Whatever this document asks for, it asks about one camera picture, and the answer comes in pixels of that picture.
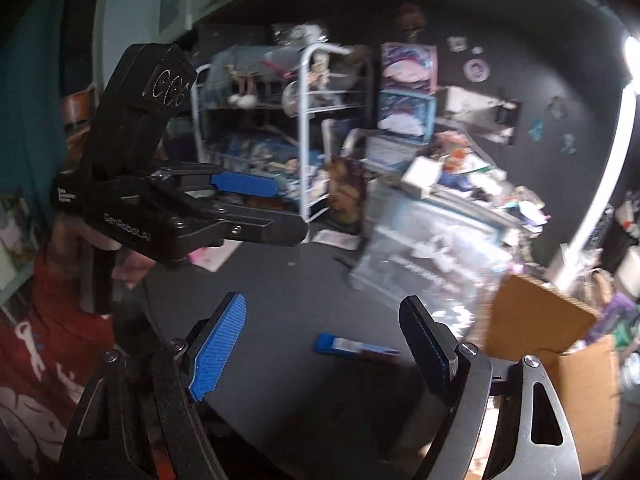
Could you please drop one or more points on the white blue box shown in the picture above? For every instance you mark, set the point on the white blue box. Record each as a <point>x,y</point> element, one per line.
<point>389,154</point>

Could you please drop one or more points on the pink character drawer box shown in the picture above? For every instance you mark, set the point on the pink character drawer box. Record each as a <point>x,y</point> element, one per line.
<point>409,67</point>

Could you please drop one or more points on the pink white sachet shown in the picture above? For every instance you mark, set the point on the pink white sachet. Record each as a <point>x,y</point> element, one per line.
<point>337,239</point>

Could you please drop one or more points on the orange anime card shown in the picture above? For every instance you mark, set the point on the orange anime card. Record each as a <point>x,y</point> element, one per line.
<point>347,191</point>

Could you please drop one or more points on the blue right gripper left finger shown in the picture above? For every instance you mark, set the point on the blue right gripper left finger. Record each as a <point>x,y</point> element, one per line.
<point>210,350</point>

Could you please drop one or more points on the person's left hand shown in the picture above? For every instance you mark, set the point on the person's left hand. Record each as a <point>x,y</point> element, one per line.
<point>73,244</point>

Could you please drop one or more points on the clear plastic zip bag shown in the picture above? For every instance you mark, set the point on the clear plastic zip bag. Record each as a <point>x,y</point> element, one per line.
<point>451,262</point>

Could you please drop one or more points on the white wire rack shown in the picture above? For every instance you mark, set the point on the white wire rack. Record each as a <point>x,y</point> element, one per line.
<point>298,93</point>

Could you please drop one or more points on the anime poster box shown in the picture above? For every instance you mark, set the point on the anime poster box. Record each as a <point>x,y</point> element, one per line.
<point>259,155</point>

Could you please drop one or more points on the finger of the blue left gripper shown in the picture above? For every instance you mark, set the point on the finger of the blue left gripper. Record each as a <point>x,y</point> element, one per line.
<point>245,184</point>

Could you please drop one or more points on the blue tube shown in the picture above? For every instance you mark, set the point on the blue tube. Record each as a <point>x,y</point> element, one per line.
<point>332,345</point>

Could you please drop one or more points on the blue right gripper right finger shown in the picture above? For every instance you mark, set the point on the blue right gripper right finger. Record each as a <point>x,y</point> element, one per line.
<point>432,346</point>

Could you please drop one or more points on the brown cardboard box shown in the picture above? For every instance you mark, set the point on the brown cardboard box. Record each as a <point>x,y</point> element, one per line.
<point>526,317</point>

